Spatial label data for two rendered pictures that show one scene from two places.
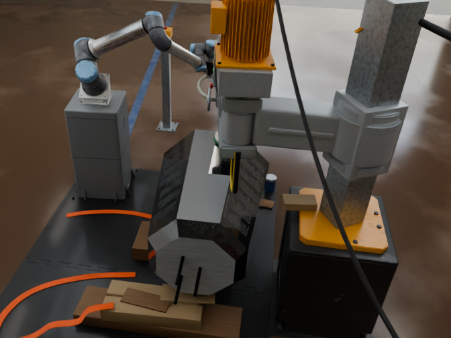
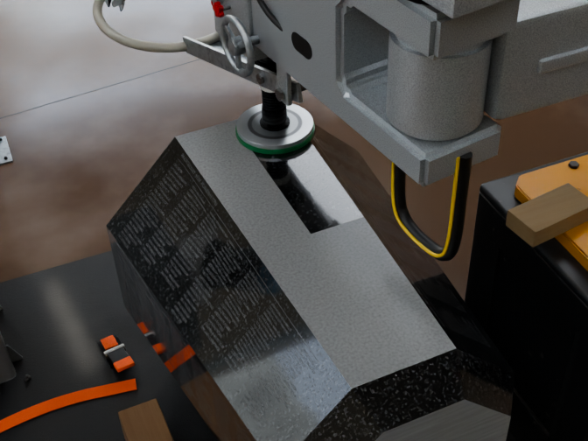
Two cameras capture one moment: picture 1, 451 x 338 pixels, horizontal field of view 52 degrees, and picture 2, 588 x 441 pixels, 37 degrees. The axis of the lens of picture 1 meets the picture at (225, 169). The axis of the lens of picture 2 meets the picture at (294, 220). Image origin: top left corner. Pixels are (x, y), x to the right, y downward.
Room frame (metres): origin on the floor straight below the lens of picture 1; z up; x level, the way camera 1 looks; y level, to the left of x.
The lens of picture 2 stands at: (0.98, 0.84, 2.25)
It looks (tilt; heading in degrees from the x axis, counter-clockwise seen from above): 41 degrees down; 334
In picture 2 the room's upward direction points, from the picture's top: 2 degrees counter-clockwise
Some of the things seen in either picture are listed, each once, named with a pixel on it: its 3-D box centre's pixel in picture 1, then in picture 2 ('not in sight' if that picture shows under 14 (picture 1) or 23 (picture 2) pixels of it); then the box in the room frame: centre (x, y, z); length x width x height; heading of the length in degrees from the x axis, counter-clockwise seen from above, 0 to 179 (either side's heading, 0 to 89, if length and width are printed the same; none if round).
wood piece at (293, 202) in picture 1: (298, 202); (550, 214); (2.19, -0.46, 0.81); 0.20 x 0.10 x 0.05; 93
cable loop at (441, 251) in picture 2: (235, 165); (426, 191); (2.16, -0.05, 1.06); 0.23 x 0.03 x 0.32; 4
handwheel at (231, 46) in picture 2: (214, 99); (249, 41); (2.69, 0.10, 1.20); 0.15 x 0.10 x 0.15; 4
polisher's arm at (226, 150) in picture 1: (233, 104); (352, 36); (2.43, -0.02, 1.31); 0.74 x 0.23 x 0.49; 4
